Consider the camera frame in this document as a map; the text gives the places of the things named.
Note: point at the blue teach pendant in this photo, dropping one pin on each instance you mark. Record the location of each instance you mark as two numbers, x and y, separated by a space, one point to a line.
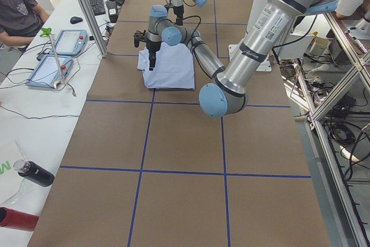
46 74
70 42

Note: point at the black computer mouse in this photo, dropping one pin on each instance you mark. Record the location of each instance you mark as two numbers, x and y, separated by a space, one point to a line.
75 20

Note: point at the black keyboard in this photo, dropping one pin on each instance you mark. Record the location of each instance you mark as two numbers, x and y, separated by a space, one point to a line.
97 7

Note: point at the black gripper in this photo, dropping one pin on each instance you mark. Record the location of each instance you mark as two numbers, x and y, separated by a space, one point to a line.
178 11
151 46

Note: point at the black water bottle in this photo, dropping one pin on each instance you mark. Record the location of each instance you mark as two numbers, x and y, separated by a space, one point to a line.
34 173

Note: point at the lower blue teach pendant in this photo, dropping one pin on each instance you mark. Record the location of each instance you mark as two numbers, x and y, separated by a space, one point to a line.
46 74

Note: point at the aluminium frame post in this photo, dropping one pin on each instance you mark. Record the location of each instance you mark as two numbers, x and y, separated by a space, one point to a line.
93 26

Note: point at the clear plastic bag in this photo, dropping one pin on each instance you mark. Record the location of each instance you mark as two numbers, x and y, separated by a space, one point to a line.
10 179

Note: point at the blue striped button shirt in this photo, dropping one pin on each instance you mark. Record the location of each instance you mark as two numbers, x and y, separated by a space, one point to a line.
174 68

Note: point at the metal stand with green clip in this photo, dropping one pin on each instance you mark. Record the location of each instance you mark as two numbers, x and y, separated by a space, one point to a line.
62 81

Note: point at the seated person in grey shirt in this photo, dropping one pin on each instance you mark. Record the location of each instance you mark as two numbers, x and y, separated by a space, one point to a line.
21 20

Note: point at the upper blue teach pendant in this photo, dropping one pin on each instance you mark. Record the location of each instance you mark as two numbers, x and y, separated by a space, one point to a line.
70 42

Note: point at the red water bottle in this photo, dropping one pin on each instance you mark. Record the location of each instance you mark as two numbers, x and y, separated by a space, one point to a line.
18 220

